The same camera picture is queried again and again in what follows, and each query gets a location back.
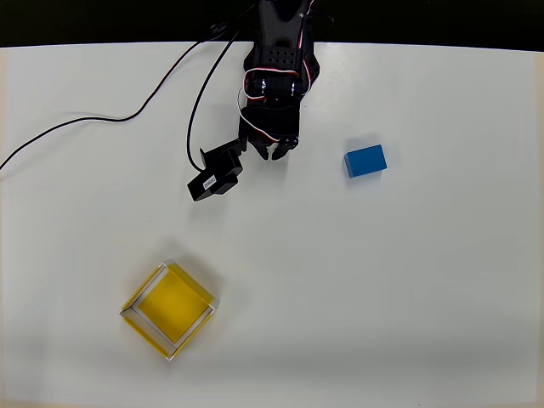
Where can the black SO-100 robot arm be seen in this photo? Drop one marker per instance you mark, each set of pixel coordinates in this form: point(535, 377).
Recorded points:
point(278, 47)

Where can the blue cube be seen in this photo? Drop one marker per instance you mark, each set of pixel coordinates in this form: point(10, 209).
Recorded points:
point(366, 160)

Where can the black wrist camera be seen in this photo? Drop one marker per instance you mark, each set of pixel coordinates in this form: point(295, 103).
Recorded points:
point(217, 172)

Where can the yellow open box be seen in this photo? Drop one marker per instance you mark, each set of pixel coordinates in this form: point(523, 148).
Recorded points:
point(172, 306)

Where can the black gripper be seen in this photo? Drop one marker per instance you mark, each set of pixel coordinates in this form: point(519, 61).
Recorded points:
point(267, 137)

